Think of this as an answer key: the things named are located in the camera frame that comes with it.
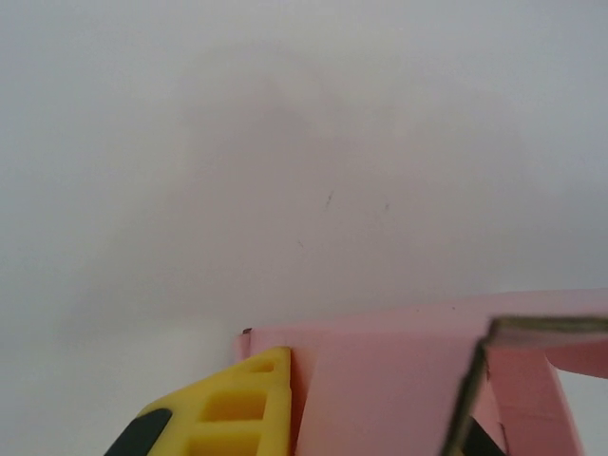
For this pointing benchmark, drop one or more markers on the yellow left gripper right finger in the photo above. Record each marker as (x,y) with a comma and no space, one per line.
(482,442)

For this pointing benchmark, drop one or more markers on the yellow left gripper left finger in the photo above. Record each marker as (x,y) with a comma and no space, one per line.
(228,418)

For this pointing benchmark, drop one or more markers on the pink paper box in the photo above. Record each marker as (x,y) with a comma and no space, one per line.
(380,380)

